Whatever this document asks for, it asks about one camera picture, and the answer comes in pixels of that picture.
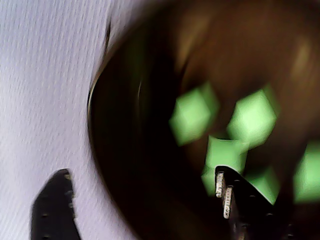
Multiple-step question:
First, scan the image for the black metal bucket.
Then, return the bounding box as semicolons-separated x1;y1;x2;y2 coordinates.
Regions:
87;0;320;240

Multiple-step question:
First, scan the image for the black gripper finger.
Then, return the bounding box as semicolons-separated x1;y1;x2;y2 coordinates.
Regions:
30;168;83;240
214;165;302;240

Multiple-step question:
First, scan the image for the green cube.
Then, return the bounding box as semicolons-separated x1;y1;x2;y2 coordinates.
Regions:
200;164;282;206
292;139;320;205
226;83;282;148
169;81;221;147
206;134;251;175

